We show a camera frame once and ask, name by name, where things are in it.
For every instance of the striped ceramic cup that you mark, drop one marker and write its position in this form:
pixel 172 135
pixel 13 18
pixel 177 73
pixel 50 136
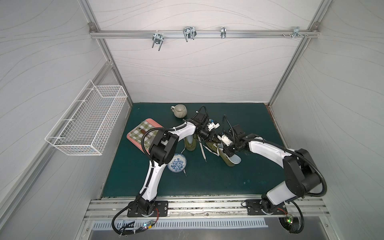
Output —
pixel 179 111

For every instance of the metal clamp hook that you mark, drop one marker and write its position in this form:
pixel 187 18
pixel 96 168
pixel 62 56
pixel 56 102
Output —
pixel 189 33
pixel 296 34
pixel 223 32
pixel 158 39

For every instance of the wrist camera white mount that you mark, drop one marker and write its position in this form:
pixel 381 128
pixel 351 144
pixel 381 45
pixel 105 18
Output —
pixel 226 140
pixel 212 125

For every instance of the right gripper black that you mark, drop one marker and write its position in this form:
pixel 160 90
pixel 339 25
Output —
pixel 229 149

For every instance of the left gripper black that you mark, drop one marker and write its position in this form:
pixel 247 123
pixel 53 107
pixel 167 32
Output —
pixel 205 135

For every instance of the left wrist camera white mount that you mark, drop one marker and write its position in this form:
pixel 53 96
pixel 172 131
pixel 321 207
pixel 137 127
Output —
pixel 212 125

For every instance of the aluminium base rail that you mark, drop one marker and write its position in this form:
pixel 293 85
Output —
pixel 216 206

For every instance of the olive green shoe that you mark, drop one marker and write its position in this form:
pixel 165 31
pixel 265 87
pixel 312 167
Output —
pixel 190 143
pixel 218 150

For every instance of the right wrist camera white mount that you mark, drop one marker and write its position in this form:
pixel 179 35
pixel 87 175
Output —
pixel 226 140

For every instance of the white wire basket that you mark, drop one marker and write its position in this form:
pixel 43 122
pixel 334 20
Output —
pixel 85 127

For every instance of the aluminium crossbar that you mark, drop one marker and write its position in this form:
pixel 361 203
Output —
pixel 201 34

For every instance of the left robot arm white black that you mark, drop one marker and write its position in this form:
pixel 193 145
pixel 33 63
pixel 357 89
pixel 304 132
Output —
pixel 159 145

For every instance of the green table mat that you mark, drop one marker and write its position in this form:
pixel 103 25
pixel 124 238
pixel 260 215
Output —
pixel 205 173

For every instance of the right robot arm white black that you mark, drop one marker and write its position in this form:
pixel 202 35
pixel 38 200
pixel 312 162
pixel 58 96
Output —
pixel 301 175

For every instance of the blue white patterned bowl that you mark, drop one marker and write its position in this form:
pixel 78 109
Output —
pixel 178 163

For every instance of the pink tray checkered cloth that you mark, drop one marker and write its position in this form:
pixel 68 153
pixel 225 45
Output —
pixel 135 136

